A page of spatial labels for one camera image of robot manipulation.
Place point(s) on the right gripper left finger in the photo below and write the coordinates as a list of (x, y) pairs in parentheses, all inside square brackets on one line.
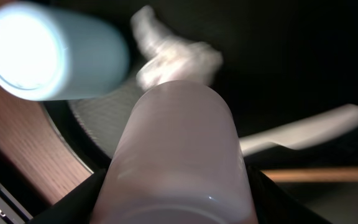
[(77, 206)]

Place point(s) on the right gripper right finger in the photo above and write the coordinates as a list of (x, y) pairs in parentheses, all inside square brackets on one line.
[(274, 206)]

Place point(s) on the wooden chopstick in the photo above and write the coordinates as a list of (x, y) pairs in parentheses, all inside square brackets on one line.
[(330, 174)]

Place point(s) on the pink cup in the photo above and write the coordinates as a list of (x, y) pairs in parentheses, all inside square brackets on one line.
[(178, 161)]

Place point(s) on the light blue cup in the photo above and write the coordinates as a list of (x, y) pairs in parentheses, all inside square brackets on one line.
[(54, 54)]

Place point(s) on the black round tray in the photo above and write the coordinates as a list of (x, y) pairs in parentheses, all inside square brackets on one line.
[(283, 61)]

